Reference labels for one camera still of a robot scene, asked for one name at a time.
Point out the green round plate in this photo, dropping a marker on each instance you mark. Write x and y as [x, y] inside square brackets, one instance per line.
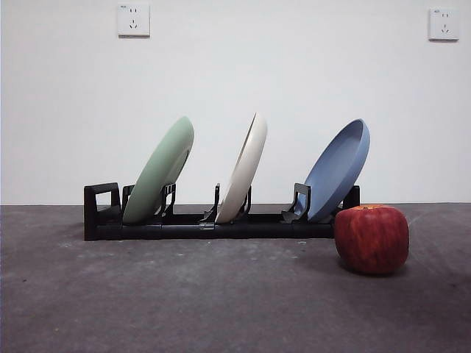
[158, 173]

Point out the red apple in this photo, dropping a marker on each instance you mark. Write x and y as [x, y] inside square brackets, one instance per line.
[371, 242]

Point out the cream round plate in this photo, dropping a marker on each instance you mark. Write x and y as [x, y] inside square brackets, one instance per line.
[243, 173]

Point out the black plate rack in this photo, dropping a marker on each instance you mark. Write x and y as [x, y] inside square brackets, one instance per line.
[184, 231]

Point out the blue round plate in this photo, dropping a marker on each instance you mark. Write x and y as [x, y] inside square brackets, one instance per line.
[331, 176]

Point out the white wall socket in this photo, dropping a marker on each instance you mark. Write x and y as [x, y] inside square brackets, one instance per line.
[443, 25]
[134, 20]

